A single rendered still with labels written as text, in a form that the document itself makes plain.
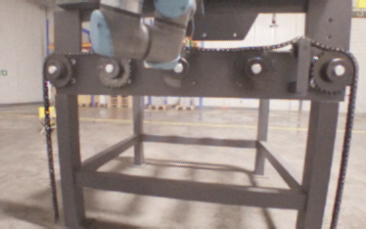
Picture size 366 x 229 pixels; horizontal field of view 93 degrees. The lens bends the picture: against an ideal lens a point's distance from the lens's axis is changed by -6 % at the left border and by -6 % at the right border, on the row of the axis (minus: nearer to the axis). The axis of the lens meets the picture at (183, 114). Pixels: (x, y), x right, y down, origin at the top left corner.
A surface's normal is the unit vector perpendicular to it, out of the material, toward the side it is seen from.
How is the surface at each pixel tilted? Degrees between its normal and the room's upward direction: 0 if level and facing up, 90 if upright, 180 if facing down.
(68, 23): 90
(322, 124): 90
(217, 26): 90
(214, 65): 90
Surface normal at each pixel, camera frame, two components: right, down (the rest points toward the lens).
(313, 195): -0.16, 0.11
